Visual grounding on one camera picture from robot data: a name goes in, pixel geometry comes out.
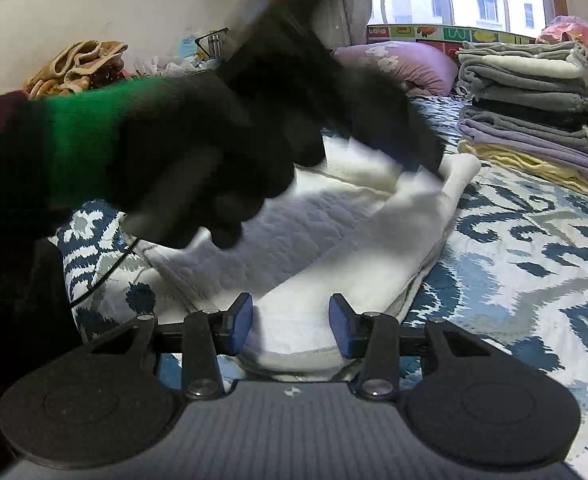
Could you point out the blue patterned bedsheet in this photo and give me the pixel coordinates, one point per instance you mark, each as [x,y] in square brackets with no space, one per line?
[524,275]

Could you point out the person's left hand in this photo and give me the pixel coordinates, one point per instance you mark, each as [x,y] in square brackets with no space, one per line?
[198,150]

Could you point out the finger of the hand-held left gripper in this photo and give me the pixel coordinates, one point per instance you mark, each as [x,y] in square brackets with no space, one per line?
[409,135]

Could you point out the pink crumpled cloth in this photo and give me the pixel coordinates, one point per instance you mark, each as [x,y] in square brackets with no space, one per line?
[569,35]

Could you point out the person's left forearm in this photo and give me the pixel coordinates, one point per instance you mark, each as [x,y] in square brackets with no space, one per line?
[78,145]

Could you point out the white plastic bag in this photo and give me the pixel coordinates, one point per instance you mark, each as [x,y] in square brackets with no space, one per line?
[173,66]

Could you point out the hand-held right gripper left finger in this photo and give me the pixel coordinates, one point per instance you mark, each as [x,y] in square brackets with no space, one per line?
[242,326]

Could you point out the person's dark clothing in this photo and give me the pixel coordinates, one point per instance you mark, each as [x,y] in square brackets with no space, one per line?
[8,320]

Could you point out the grey curtain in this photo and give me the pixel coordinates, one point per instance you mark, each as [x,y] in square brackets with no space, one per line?
[346,5]

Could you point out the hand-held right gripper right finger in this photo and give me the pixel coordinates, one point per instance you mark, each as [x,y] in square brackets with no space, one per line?
[338,331]

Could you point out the colourful printed board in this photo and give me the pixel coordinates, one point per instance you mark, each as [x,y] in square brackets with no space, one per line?
[424,32]

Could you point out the beige floral cloth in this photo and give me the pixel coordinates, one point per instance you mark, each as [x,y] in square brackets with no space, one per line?
[73,67]

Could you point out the stack of folded clothes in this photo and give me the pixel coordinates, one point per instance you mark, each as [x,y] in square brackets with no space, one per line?
[524,125]

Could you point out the black metal rack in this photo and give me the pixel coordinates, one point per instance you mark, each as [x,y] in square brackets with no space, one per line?
[212,42]

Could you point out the white quilted garment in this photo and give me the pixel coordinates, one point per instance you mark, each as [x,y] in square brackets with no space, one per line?
[324,245]

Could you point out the pink floral pillow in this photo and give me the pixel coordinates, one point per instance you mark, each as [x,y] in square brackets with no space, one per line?
[416,67]

